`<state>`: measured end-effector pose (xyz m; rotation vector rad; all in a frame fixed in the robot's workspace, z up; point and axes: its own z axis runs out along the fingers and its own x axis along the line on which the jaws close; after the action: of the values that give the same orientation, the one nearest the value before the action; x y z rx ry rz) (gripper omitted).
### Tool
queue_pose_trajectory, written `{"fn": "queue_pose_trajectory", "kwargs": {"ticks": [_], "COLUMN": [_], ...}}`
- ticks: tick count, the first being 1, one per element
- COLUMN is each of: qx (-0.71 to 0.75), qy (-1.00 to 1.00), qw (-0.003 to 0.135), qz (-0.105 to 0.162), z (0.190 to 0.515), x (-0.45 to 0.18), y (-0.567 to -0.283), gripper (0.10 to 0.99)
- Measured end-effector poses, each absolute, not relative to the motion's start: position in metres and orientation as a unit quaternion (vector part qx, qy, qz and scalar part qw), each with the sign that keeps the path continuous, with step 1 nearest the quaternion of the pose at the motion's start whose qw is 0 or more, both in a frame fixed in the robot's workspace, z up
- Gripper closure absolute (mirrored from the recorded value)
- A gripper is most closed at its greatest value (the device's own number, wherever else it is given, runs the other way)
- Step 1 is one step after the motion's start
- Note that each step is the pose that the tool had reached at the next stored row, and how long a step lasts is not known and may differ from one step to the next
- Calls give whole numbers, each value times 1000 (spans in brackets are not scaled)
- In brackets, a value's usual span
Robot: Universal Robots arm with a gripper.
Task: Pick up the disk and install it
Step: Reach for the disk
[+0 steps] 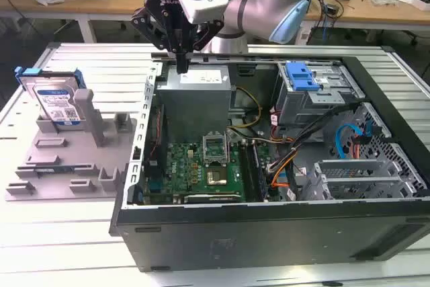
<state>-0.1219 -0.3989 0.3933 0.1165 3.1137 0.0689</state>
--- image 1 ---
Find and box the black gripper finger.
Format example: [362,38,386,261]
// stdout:
[130,7,184,75]
[183,19,225,75]

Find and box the hard disk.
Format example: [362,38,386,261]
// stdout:
[15,67,87,128]

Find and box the orange disk power wire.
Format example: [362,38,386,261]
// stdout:
[267,134,366,190]

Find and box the silver disk bay cage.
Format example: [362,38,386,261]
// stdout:
[302,159,417,200]

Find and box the wooden desk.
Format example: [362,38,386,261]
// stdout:
[0,0,430,44]

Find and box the grey power supply unit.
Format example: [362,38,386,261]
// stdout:
[155,65,236,136]

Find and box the metal socket cover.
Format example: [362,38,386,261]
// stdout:
[201,131,231,167]

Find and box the blue drive latch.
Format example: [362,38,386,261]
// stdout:
[285,61,320,92]

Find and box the silver optical drive cage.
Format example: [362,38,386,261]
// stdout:
[273,61,366,126]

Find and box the green motherboard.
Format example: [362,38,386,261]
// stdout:
[144,140,271,206]

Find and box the CPU socket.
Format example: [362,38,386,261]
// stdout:
[205,165,226,187]

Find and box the black RAM slot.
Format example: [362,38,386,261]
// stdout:
[255,141,271,202]
[244,141,259,202]
[239,141,253,202]
[250,141,265,202]

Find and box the grey parts rack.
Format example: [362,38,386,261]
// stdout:
[5,88,140,202]

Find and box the black graphics card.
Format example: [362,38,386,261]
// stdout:
[183,192,243,204]

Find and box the RAM stick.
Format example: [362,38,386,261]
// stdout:
[33,165,77,173]

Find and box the black PC case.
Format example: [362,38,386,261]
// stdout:
[109,52,430,273]

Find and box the yellow black power cable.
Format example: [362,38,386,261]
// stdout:
[228,85,263,132]

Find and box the blue network cable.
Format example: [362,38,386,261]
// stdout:
[320,14,330,46]

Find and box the multicolour supply wire bundle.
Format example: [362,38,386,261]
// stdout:
[231,128,295,145]

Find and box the black cable bundle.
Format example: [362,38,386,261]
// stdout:
[267,101,362,175]

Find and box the black data wire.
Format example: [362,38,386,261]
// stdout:
[285,161,300,202]

